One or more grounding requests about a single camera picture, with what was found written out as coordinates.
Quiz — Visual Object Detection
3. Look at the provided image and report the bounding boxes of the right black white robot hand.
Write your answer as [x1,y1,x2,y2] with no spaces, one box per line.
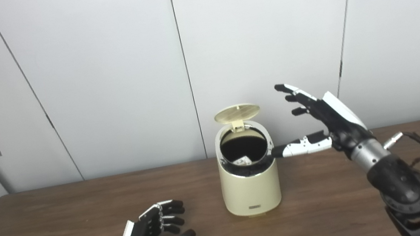
[260,69,376,164]

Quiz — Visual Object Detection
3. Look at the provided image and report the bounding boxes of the cream round bin lid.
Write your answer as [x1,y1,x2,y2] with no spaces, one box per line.
[212,101,264,135]

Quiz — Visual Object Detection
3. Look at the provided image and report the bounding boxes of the white green milk carton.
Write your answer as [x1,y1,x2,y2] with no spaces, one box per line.
[232,154,253,168]

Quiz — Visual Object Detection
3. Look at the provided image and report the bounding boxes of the cream-colored bin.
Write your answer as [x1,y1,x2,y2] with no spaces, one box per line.
[211,115,285,221]

